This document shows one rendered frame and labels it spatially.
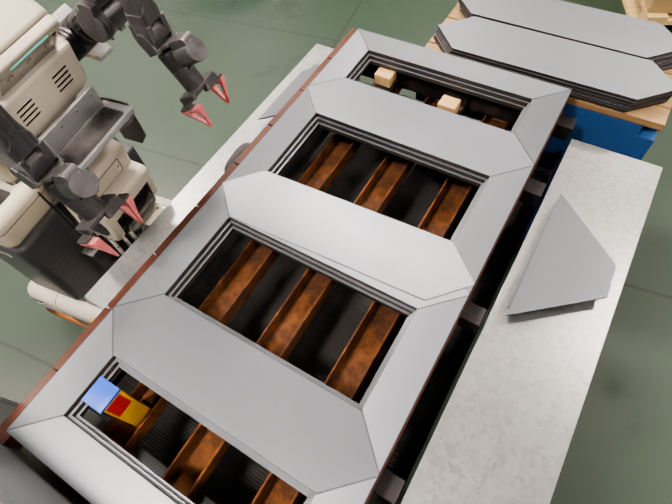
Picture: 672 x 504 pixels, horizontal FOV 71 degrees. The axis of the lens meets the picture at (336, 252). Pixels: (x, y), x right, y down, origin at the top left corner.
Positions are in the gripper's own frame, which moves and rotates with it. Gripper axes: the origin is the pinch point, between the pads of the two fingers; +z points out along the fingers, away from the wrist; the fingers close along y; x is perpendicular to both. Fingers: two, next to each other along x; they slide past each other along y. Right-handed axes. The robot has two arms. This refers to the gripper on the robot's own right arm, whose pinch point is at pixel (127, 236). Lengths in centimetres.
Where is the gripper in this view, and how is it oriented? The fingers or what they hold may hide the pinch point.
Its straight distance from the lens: 119.4
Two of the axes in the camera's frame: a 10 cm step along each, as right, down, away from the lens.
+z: 4.9, 5.9, 6.4
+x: -7.8, -0.2, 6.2
